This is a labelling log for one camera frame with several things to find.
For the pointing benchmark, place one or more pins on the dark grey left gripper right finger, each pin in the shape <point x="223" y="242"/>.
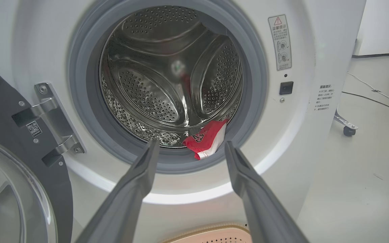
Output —
<point x="262" y="209"/>

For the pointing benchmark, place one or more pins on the cream perforated basket brown rim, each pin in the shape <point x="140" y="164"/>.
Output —
<point x="211" y="236"/>

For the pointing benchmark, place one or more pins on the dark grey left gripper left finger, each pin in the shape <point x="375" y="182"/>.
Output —
<point x="123" y="202"/>

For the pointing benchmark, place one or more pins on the grey warning sticker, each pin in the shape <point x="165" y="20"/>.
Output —
<point x="280" y="42"/>

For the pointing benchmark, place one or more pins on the red and white jersey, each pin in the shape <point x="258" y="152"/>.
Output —
<point x="206" y="138"/>

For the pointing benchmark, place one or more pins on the grey metal frame leg caster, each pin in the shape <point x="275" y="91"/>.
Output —
<point x="348" y="128"/>

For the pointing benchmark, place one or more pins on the white front-load washing machine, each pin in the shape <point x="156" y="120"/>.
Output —
<point x="299" y="152"/>

